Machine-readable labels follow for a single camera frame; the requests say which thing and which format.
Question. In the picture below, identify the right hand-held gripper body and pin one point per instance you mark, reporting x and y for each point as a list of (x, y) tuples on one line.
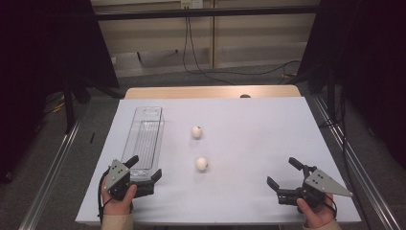
[(319, 182)]

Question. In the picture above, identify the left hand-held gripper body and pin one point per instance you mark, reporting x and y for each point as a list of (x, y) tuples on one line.
[(116, 175)]

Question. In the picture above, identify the clear plastic container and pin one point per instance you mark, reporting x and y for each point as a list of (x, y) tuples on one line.
[(143, 140)]

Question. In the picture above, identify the person's left hand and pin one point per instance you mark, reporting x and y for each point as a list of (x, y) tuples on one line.
[(119, 206)]

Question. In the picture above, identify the person's right hand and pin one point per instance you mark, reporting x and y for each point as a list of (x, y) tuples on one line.
[(316, 217)]

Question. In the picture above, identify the black metal stand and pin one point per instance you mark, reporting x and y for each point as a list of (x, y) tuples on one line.
[(69, 108)]

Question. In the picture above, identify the light wooden table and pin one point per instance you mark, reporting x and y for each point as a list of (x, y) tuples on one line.
[(191, 92)]

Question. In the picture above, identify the black curtain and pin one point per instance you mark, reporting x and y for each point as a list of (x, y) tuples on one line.
[(48, 48), (367, 64)]

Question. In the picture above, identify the black metal crossbar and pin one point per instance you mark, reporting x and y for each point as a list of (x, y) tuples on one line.
[(207, 12)]

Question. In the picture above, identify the aluminium floor rail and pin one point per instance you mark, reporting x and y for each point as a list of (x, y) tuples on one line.
[(51, 179), (360, 179)]

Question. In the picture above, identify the wall power outlet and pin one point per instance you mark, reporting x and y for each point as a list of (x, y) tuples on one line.
[(191, 4)]

